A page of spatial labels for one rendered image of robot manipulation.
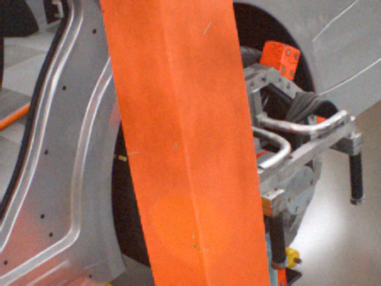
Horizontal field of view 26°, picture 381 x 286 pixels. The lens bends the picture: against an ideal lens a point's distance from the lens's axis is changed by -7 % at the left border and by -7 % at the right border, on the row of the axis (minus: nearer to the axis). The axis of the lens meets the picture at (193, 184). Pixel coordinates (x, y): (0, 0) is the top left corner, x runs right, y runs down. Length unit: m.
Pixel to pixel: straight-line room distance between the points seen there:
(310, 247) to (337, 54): 1.10
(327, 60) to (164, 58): 1.27
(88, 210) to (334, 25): 1.01
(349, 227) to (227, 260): 2.04
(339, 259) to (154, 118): 2.04
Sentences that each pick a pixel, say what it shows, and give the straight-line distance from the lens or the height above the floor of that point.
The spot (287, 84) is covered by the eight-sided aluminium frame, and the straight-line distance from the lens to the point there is 2.25.
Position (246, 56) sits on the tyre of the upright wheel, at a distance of 2.23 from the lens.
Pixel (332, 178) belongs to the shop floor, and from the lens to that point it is 3.92.
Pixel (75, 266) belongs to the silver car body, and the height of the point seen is 0.85.
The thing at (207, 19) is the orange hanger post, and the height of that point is 1.51.
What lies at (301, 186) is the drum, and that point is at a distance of 2.14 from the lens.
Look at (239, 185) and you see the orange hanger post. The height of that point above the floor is 1.19.
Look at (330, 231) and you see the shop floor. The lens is 3.54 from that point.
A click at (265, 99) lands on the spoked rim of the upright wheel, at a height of 0.98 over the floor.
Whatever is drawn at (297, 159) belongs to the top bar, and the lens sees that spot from 2.02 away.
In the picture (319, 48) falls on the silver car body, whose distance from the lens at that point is 2.51.
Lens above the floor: 1.93
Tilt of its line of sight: 29 degrees down
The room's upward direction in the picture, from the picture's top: 10 degrees counter-clockwise
